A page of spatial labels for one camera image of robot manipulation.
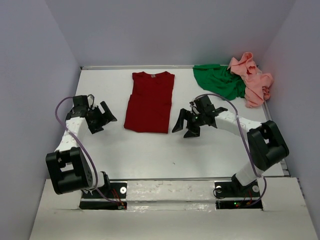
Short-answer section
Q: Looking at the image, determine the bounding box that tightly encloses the green t-shirt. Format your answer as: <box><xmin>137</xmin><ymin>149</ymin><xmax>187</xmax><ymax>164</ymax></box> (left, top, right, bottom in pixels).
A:
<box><xmin>192</xmin><ymin>64</ymin><xmax>246</xmax><ymax>101</ymax></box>

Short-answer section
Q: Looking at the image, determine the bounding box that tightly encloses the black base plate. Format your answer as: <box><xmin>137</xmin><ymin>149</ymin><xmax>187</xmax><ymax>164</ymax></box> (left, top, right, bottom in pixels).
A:
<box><xmin>79</xmin><ymin>181</ymin><xmax>128</xmax><ymax>211</ymax></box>
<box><xmin>212</xmin><ymin>181</ymin><xmax>263</xmax><ymax>210</ymax></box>

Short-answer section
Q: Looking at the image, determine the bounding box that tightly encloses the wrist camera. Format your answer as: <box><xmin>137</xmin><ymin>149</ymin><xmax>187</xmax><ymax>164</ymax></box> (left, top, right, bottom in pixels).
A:
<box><xmin>87</xmin><ymin>94</ymin><xmax>99</xmax><ymax>113</ymax></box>
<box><xmin>189</xmin><ymin>100</ymin><xmax>200</xmax><ymax>116</ymax></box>

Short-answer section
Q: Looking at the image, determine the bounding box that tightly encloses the metal rail back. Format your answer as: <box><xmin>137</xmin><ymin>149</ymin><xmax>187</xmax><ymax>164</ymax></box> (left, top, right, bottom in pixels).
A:
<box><xmin>80</xmin><ymin>65</ymin><xmax>194</xmax><ymax>71</ymax></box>

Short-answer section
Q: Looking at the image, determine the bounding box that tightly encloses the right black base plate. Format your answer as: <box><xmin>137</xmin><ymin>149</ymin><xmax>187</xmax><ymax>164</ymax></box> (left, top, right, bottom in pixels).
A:
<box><xmin>212</xmin><ymin>181</ymin><xmax>263</xmax><ymax>210</ymax></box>

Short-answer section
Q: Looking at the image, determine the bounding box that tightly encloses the red t-shirt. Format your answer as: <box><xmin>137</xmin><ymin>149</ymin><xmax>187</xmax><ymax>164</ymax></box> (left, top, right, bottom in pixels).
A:
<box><xmin>124</xmin><ymin>71</ymin><xmax>175</xmax><ymax>134</ymax></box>

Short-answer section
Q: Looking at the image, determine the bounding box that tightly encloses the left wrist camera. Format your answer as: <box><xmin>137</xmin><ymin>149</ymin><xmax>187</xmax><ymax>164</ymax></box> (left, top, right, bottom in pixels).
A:
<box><xmin>87</xmin><ymin>94</ymin><xmax>99</xmax><ymax>113</ymax></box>

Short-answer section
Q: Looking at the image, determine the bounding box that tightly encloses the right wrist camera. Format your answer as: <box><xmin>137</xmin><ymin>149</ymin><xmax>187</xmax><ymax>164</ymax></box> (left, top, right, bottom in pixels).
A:
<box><xmin>189</xmin><ymin>100</ymin><xmax>200</xmax><ymax>116</ymax></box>

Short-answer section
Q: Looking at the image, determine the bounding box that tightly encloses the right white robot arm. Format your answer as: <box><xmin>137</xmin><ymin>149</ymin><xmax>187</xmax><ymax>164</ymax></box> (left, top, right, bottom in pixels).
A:
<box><xmin>172</xmin><ymin>94</ymin><xmax>290</xmax><ymax>198</ymax></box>

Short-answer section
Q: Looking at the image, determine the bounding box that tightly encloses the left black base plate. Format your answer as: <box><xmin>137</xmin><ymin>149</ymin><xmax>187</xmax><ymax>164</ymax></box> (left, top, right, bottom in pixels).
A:
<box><xmin>79</xmin><ymin>181</ymin><xmax>128</xmax><ymax>211</ymax></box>

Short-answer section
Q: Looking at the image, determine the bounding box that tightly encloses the metal rail front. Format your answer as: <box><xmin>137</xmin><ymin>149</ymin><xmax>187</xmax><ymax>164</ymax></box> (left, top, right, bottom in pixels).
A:
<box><xmin>110</xmin><ymin>177</ymin><xmax>232</xmax><ymax>182</ymax></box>

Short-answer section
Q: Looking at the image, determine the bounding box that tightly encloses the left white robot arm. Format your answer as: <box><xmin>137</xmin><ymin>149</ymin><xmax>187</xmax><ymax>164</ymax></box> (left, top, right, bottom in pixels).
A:
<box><xmin>45</xmin><ymin>94</ymin><xmax>117</xmax><ymax>195</ymax></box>

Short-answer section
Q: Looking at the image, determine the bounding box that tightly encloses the pink t-shirt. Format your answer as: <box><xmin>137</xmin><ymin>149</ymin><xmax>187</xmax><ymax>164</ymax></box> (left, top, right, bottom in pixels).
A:
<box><xmin>227</xmin><ymin>52</ymin><xmax>274</xmax><ymax>108</ymax></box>

